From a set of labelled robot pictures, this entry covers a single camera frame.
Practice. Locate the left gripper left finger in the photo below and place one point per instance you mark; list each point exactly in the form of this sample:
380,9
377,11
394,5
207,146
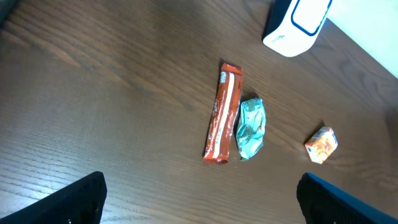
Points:
79,202

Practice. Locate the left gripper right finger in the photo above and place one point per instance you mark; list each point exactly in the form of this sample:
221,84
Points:
322,202

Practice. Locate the small orange carton box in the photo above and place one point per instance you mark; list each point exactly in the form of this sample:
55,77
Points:
321,145

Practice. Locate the teal snack wrapper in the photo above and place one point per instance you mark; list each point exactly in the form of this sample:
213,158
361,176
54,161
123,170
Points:
251,128

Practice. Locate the orange brown snack bar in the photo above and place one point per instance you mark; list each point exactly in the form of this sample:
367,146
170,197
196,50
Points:
224,115

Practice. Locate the white barcode scanner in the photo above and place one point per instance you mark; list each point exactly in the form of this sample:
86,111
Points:
293,26

